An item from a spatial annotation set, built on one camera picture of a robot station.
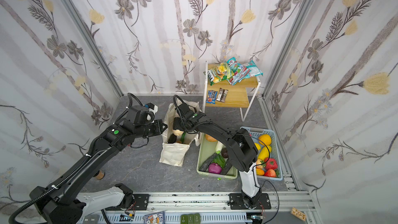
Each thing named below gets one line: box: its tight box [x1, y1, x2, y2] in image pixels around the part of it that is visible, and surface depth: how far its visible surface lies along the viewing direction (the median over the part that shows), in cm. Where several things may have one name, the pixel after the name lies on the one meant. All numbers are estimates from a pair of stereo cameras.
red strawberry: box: [263, 157, 278, 170], surface depth 81 cm
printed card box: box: [143, 211, 165, 224], surface depth 70 cm
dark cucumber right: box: [221, 159, 233, 175], surface depth 82 cm
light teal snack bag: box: [246, 60, 264, 77], surface depth 83 cm
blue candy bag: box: [205, 90, 218, 105], surface depth 97 cm
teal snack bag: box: [226, 57, 250, 86], surface depth 82 cm
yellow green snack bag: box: [207, 61, 235, 86], surface depth 81 cm
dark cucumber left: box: [199, 152, 217, 173], surface depth 84 cm
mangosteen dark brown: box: [220, 147, 230, 159], surface depth 89 cm
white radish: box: [215, 140, 226, 152], surface depth 91 cm
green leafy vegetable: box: [211, 150, 226, 169], surface depth 87 cm
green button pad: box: [180, 213, 201, 224], surface depth 69 cm
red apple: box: [264, 168, 277, 178], surface depth 80 cm
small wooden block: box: [290, 206, 307, 222], surface depth 72 cm
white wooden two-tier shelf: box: [202, 60, 262, 122], surface depth 97 cm
